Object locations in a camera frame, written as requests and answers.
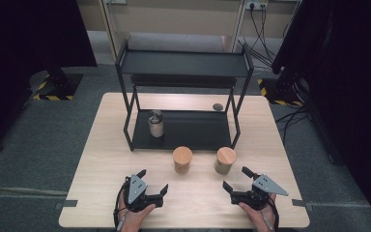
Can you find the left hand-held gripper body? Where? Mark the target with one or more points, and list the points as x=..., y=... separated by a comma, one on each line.
x=136, y=190

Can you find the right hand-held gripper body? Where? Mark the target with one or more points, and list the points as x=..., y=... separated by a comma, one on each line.
x=263, y=186

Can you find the glass jar with wooden lid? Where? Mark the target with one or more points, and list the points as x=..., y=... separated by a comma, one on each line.
x=226, y=156
x=182, y=156

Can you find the silver metal can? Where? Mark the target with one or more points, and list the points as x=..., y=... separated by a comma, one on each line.
x=156, y=127

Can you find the black metal shelf rack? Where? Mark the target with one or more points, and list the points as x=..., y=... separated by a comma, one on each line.
x=180, y=63

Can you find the person's left hand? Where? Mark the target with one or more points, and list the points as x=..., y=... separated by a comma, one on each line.
x=135, y=220

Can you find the person's right hand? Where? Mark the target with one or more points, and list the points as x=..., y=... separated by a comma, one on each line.
x=260, y=219

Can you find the grey tape mark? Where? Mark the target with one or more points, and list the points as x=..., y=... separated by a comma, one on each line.
x=300, y=203
x=67, y=203

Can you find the round grey table grommet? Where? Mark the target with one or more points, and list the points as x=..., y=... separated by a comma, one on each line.
x=218, y=107

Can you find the stand base with striped tape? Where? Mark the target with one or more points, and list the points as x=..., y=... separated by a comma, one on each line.
x=67, y=85
x=272, y=92

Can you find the grey cushion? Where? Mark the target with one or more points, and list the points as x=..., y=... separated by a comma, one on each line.
x=174, y=42

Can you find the black curtain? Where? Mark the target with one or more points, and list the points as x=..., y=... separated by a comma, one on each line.
x=19, y=48
x=351, y=80

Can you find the beige wooden frame furniture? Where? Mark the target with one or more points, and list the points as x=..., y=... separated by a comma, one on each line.
x=174, y=16

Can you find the white wall power socket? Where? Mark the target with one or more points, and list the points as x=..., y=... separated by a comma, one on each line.
x=256, y=4

